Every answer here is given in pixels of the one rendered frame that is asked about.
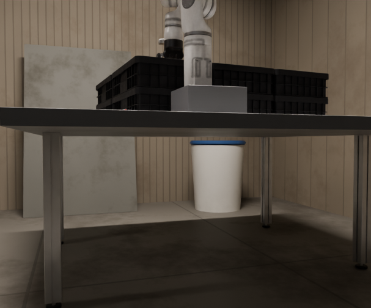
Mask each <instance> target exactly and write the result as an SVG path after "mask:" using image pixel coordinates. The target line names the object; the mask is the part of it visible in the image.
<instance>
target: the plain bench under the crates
mask: <svg viewBox="0 0 371 308"><path fill-rule="evenodd" d="M0 126H2V127H7V128H12V129H15V130H20V131H25V132H28V133H32V134H37V135H41V136H42V138H43V227H44V272H45V304H47V305H46V308H61V307H62V304H61V302H62V246H61V244H63V243H64V242H63V241H61V240H63V239H64V188H63V136H118V137H261V214H260V222H261V223H263V224H265V225H262V227H264V228H269V227H270V225H267V224H272V154H273V137H294V136H349V135H354V179H353V261H354V262H357V263H358V264H355V267H356V268H358V269H361V270H366V269H367V268H368V266H367V265H365V264H366V263H371V116H352V115H304V114H256V113H231V112H183V111H135V110H110V109H63V108H15V107H0Z"/></svg>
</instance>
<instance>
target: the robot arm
mask: <svg viewBox="0 0 371 308"><path fill-rule="evenodd" d="M160 1H161V4H162V5H163V7H177V8H176V10H174V11H171V12H168V13H167V14H165V28H164V38H161V39H159V41H158V44H159V45H164V52H163V53H161V54H160V53H158V54H157V55H156V57H164V58H170V59H183V58H184V86H187V85H191V84H193V85H203V86H212V60H211V48H212V32H211V28H210V27H209V26H208V25H207V24H206V22H205V20H207V19H210V18H211V17H212V16H213V15H214V14H215V12H216V0H160ZM183 33H184V53H183Z"/></svg>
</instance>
